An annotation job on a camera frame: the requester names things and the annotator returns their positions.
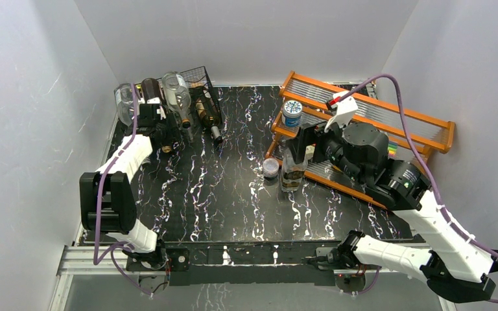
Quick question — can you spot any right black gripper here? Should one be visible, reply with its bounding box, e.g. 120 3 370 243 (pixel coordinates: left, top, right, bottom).
284 113 364 185

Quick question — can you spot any dark red wine bottle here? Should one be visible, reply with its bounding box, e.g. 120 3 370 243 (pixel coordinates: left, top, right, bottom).
140 77 174 154

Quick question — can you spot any clear bottle black gold cap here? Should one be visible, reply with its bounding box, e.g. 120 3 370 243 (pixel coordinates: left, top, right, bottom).
280 147 308 192

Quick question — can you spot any green bottle silver cap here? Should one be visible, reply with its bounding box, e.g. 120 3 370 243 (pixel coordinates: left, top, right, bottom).
195 97 223 144

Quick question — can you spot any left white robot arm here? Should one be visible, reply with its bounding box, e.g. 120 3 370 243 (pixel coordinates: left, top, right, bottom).
79 103 176 270

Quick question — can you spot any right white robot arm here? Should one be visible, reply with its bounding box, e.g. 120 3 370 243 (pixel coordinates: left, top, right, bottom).
285 123 498 303

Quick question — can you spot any orange wooden shelf rack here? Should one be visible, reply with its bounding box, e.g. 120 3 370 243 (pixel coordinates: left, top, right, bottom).
264 71 456 211

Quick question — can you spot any clear bottle copper neck band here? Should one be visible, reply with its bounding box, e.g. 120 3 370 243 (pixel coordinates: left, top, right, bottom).
161 71 191 129

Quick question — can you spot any clear bottle blue label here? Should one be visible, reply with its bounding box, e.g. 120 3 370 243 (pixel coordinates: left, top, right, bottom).
114 83 141 127

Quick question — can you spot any blue white lidded jar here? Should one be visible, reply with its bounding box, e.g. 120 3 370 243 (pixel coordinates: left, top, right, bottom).
281 100 303 128

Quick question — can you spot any small clear glitter cup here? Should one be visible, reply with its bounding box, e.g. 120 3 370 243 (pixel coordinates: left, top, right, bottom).
262 157 279 179

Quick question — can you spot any coloured marker pen set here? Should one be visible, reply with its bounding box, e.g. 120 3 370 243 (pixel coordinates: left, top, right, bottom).
387 141 399 158

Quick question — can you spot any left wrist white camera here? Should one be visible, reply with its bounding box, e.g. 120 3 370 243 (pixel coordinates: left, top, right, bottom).
139 98 167 122

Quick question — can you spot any wrist white camera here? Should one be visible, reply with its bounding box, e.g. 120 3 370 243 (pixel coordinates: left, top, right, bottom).
139 98 167 122
324 91 358 133

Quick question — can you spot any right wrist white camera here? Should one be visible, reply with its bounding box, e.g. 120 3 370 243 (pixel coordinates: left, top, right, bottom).
324 91 358 133

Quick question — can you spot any black wire wine rack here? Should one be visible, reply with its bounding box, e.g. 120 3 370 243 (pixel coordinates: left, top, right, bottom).
136 66 223 130

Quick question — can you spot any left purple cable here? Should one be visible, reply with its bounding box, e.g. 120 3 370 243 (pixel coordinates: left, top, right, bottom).
93 84 156 297

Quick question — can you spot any aluminium base frame rail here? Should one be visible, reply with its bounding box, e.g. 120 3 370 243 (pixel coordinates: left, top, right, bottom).
50 242 455 310

